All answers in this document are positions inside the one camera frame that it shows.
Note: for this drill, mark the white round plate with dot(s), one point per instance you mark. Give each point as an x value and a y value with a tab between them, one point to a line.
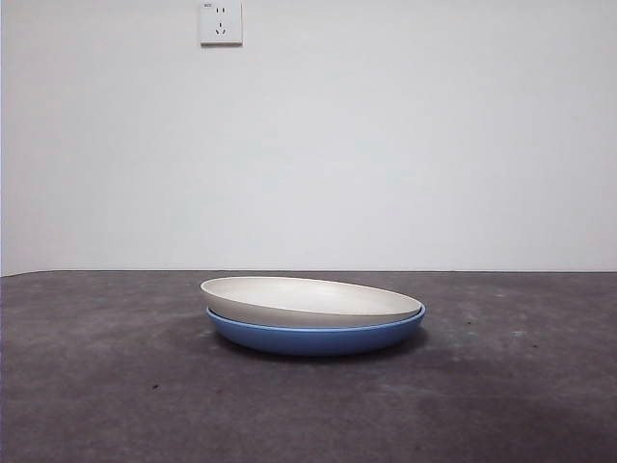
308	299

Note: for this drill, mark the blue round plate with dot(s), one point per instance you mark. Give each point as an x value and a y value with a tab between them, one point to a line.
313	342

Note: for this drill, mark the white wall socket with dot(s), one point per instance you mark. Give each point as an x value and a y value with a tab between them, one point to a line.
222	26

